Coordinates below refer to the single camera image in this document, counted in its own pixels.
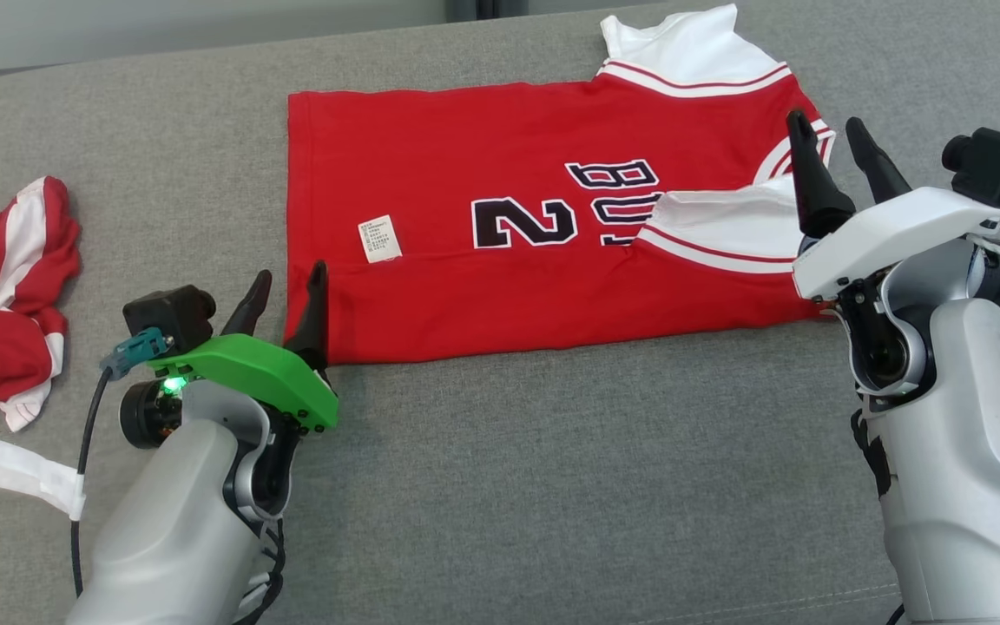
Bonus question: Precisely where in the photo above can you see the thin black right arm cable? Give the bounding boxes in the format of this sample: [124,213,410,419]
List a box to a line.
[852,408,896,500]

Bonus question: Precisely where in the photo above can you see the red basketball jersey white sleeves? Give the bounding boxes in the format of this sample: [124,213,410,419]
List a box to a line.
[286,4,839,365]

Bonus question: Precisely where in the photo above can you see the white tape strip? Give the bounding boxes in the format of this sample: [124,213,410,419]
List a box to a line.
[0,432,87,522]

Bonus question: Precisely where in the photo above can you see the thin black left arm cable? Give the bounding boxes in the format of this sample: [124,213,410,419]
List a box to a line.
[231,516,288,625]

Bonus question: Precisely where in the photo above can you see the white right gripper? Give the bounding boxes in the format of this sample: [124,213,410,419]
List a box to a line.
[786,109,1000,302]

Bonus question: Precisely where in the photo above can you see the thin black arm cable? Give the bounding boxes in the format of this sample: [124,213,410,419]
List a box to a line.
[231,516,288,625]
[852,408,896,500]

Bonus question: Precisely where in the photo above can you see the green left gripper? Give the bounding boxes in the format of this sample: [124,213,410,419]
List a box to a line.
[148,260,340,433]

